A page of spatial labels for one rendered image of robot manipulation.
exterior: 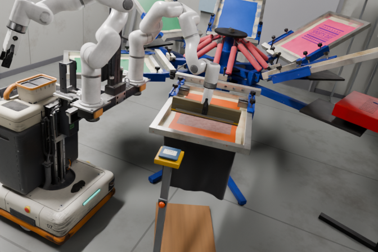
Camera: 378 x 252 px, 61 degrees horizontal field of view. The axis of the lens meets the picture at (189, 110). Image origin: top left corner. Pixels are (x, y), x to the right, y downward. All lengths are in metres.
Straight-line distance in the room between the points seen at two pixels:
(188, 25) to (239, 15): 2.31
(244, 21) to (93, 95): 2.63
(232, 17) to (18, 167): 2.80
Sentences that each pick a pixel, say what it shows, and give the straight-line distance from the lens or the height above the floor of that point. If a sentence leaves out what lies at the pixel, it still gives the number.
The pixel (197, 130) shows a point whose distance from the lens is 1.94.
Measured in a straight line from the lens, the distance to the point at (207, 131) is 1.95.
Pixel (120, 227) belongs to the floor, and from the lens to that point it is 2.61.
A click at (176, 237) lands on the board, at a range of 2.55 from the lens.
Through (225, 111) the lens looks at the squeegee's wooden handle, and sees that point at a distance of 1.84.
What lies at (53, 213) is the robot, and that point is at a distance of 2.36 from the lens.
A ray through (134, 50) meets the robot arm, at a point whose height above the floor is 1.34.
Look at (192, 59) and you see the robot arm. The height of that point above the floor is 1.40.
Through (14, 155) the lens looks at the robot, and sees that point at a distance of 2.32.
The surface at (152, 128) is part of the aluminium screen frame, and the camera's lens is 1.84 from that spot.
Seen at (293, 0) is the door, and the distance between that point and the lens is 5.88.
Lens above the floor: 1.90
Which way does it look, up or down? 26 degrees down
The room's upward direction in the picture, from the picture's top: 9 degrees clockwise
